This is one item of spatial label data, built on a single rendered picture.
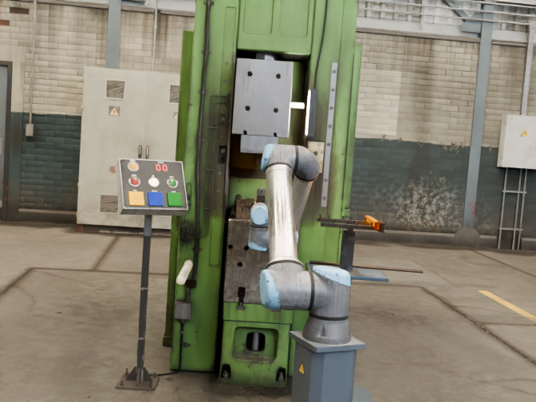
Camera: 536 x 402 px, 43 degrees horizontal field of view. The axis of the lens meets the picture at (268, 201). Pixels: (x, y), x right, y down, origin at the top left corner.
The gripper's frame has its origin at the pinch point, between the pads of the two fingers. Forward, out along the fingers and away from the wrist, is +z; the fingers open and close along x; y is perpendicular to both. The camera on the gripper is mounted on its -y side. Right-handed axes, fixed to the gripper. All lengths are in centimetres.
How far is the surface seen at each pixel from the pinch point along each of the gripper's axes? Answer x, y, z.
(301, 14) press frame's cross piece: 16, -103, 20
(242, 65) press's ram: -14, -72, 4
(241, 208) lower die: -9.6, 4.1, 3.0
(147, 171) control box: -59, -14, -11
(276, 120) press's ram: 5.8, -44.4, 3.8
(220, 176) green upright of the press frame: -22.5, -11.2, 17.6
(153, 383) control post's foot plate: -50, 100, -8
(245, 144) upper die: -9.8, -30.2, 3.5
